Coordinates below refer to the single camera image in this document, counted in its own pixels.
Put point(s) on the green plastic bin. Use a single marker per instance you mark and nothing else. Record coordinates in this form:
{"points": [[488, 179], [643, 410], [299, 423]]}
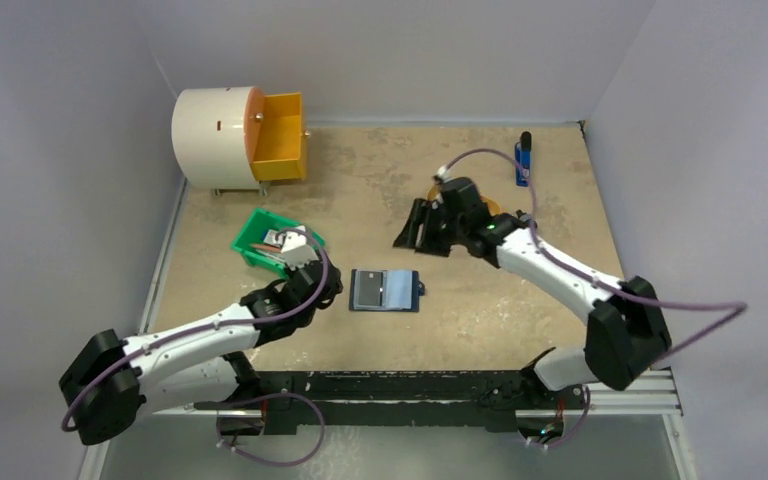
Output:
{"points": [[248, 242]]}

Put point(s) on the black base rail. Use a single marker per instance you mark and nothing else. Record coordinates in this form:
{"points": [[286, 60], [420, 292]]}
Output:
{"points": [[499, 401]]}

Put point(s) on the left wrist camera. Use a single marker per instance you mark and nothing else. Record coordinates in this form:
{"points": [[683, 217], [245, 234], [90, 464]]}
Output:
{"points": [[298, 247]]}

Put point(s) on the white cylindrical drawer cabinet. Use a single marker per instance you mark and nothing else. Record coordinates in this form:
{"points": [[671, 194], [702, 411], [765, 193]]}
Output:
{"points": [[214, 133]]}

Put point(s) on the blue black stapler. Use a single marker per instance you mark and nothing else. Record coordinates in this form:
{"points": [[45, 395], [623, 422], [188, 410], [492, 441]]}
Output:
{"points": [[522, 156]]}

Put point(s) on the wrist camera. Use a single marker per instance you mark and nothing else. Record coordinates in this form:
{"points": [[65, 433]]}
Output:
{"points": [[442, 175], [298, 247]]}

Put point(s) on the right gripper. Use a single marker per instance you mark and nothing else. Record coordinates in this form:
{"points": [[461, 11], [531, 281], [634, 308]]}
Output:
{"points": [[432, 225]]}

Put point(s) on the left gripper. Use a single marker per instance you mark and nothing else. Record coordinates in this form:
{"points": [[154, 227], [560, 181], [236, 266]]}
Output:
{"points": [[335, 289]]}

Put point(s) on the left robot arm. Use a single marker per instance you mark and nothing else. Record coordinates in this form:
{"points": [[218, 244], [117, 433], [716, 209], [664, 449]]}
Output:
{"points": [[114, 381]]}

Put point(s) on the blue leather card holder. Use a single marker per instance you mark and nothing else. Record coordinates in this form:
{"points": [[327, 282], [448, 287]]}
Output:
{"points": [[402, 292]]}

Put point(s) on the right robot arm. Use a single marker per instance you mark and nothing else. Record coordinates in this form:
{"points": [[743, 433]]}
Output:
{"points": [[625, 331]]}

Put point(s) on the aluminium frame rail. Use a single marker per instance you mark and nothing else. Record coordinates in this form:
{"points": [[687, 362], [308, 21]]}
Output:
{"points": [[653, 393]]}

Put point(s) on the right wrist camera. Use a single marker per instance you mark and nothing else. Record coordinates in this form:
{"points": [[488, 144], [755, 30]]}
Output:
{"points": [[442, 175]]}

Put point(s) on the black card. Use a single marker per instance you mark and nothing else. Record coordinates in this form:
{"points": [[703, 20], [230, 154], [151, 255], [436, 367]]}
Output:
{"points": [[369, 288]]}

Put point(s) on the tan oval tray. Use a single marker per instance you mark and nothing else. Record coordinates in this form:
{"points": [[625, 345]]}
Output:
{"points": [[434, 195]]}

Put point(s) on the orange drawer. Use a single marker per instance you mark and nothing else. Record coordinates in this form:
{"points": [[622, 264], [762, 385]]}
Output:
{"points": [[281, 150]]}

